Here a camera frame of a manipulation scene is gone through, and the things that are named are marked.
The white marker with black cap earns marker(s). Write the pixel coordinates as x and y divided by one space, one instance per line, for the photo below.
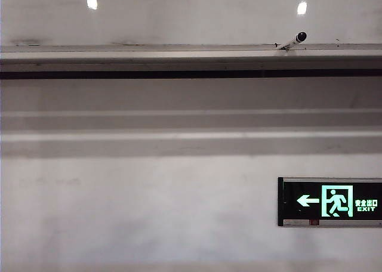
294 41

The aluminium whiteboard tray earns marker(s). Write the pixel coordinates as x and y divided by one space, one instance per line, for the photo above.
149 58

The glossy white whiteboard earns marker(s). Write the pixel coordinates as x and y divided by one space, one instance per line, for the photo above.
179 15

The green illuminated exit sign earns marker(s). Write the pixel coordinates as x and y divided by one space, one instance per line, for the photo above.
304 200

